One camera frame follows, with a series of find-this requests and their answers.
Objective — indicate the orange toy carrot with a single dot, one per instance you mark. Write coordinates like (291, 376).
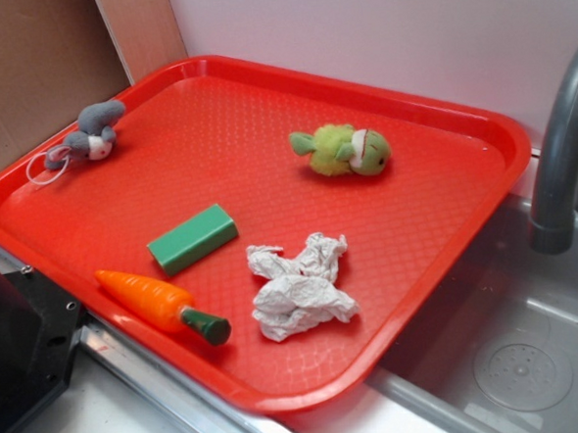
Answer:
(163, 305)

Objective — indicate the green plush turtle toy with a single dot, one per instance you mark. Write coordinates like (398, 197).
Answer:
(335, 150)

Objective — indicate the green rectangular block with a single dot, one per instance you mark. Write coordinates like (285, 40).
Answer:
(192, 240)

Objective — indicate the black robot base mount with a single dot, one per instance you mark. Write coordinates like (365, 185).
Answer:
(39, 332)

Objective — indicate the grey toy faucet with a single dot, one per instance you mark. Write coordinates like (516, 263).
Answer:
(555, 197)

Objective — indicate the brown cardboard panel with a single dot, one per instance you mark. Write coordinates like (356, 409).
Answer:
(56, 57)

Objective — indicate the grey toy sink basin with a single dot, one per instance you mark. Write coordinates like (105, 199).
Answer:
(494, 349)

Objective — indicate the grey plush bunny toy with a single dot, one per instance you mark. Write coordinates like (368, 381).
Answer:
(93, 140)

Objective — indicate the crumpled white paper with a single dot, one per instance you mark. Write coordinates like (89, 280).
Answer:
(300, 293)

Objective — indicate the red plastic tray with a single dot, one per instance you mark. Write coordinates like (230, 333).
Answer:
(213, 131)

